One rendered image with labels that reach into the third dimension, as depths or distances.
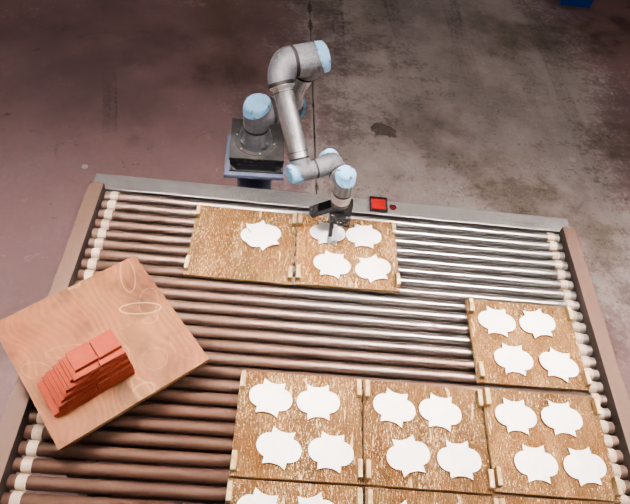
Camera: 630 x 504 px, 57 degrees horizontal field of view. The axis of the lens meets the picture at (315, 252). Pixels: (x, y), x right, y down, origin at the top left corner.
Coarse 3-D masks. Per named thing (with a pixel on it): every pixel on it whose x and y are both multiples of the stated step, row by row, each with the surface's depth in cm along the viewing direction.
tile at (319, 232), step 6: (324, 222) 241; (312, 228) 239; (318, 228) 239; (324, 228) 239; (312, 234) 237; (318, 234) 237; (324, 234) 237; (342, 234) 238; (318, 240) 235; (324, 240) 236; (336, 240) 236; (336, 246) 235
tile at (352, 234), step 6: (354, 228) 241; (360, 228) 241; (366, 228) 242; (348, 234) 239; (354, 234) 239; (360, 234) 239; (366, 234) 240; (372, 234) 240; (378, 234) 241; (348, 240) 238; (354, 240) 237; (360, 240) 238; (366, 240) 238; (372, 240) 238; (378, 240) 239; (360, 246) 236; (366, 246) 236; (372, 246) 236
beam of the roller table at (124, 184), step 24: (120, 192) 245; (144, 192) 245; (168, 192) 246; (192, 192) 247; (216, 192) 249; (240, 192) 250; (264, 192) 252; (288, 192) 253; (384, 216) 252; (408, 216) 252; (432, 216) 254; (456, 216) 255; (480, 216) 257; (504, 216) 259; (528, 216) 260
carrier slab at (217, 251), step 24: (216, 216) 238; (240, 216) 239; (264, 216) 241; (288, 216) 242; (192, 240) 229; (216, 240) 231; (240, 240) 232; (288, 240) 235; (192, 264) 222; (216, 264) 224; (240, 264) 225; (264, 264) 226; (288, 264) 227
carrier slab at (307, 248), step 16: (304, 224) 241; (352, 224) 243; (368, 224) 244; (384, 224) 245; (304, 240) 235; (384, 240) 240; (304, 256) 231; (352, 256) 233; (368, 256) 234; (384, 256) 235; (304, 272) 226; (352, 272) 228; (336, 288) 225; (352, 288) 225; (368, 288) 225; (384, 288) 225
